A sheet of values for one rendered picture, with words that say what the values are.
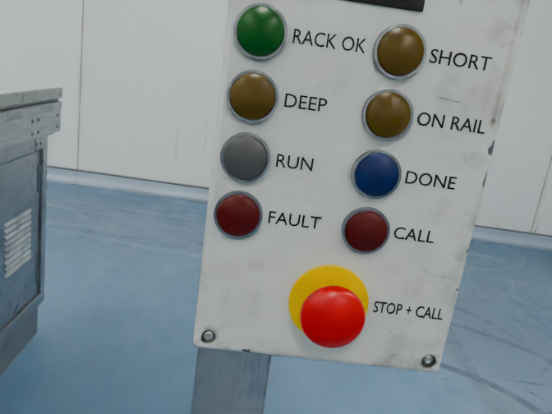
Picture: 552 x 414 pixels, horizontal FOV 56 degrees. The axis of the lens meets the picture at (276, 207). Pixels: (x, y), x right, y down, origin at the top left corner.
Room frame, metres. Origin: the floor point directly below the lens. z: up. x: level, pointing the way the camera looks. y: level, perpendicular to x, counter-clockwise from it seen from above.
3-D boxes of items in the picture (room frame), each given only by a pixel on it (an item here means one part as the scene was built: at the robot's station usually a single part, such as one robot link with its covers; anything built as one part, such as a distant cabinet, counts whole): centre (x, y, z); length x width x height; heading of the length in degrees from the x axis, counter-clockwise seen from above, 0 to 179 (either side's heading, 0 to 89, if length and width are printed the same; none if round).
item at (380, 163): (0.31, -0.06, 1.01); 0.03 x 0.01 x 0.03; 94
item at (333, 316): (0.30, -0.04, 0.92); 0.04 x 0.04 x 0.04; 4
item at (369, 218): (0.31, -0.06, 0.97); 0.03 x 0.01 x 0.03; 94
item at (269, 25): (0.30, 0.02, 1.08); 0.03 x 0.01 x 0.03; 94
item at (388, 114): (0.31, -0.06, 1.05); 0.03 x 0.01 x 0.03; 94
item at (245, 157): (0.30, 0.02, 1.01); 0.03 x 0.01 x 0.03; 94
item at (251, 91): (0.30, 0.02, 1.05); 0.03 x 0.01 x 0.03; 94
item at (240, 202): (0.30, 0.02, 0.97); 0.03 x 0.01 x 0.03; 94
